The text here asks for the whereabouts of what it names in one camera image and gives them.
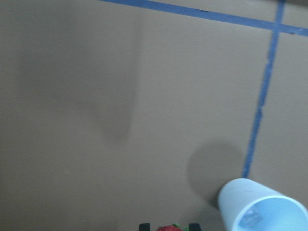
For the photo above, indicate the red strawberry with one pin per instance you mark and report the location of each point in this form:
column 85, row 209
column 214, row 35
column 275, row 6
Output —
column 172, row 227

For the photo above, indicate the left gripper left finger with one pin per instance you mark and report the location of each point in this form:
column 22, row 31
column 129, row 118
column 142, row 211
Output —
column 144, row 227

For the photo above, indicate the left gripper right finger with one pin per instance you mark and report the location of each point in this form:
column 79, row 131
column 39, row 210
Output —
column 194, row 227

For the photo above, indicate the light blue plastic cup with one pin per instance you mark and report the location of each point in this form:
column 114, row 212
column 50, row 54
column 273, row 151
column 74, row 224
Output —
column 246, row 205

